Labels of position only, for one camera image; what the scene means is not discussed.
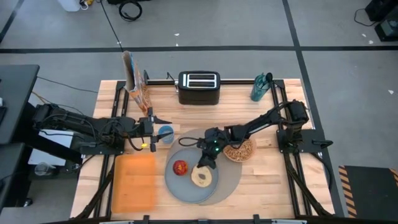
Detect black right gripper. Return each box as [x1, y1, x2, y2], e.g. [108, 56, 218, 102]
[197, 126, 229, 170]

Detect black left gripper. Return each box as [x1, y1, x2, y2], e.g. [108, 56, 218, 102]
[136, 107, 175, 153]

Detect blue cup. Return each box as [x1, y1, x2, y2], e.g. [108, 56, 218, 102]
[157, 125, 175, 145]

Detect tan bagel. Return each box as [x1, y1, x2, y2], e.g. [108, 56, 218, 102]
[190, 165, 213, 189]

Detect red apple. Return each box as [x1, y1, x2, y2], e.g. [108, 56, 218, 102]
[172, 160, 189, 177]

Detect translucent pink bowl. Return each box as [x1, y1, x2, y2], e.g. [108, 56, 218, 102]
[223, 136, 257, 163]

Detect orange cereal box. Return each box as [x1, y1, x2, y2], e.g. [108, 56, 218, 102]
[121, 50, 153, 116]

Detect grey round placemat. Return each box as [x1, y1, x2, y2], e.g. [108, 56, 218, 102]
[165, 128, 243, 206]

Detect grey round plate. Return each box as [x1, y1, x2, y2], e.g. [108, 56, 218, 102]
[164, 147, 220, 204]

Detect brown cereal pieces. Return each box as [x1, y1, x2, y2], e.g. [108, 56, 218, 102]
[224, 139, 254, 161]

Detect black two-slot toaster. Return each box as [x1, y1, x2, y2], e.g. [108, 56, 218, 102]
[177, 70, 222, 106]

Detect orange rectangular tray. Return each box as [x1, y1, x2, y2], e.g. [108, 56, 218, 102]
[111, 154, 157, 214]

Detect teal water bottle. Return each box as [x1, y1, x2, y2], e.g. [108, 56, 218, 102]
[250, 73, 271, 103]

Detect white sheet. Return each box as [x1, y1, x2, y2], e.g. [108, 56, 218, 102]
[27, 129, 76, 166]

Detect black desk base beam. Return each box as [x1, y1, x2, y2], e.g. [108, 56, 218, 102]
[12, 102, 83, 164]

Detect clear plastic cup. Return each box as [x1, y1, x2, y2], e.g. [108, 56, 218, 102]
[34, 161, 57, 177]

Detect black desk top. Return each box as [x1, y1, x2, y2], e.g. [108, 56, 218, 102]
[0, 64, 40, 146]

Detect white container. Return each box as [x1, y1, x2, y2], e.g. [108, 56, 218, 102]
[57, 0, 81, 12]

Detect black mat with hazard stripes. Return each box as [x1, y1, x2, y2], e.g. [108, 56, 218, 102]
[338, 164, 398, 220]

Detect black equipment case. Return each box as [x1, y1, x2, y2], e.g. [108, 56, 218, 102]
[365, 0, 398, 43]

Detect black aluminium table frame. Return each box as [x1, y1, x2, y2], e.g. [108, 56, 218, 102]
[74, 78, 335, 224]

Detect thin black cable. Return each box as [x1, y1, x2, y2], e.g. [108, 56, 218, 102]
[36, 76, 99, 94]

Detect long black floor cable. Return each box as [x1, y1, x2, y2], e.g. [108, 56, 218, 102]
[99, 0, 124, 52]

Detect coiled black floor cable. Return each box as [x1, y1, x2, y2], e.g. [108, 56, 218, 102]
[118, 0, 143, 22]

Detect yellow cable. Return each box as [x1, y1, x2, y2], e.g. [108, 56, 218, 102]
[30, 91, 52, 105]

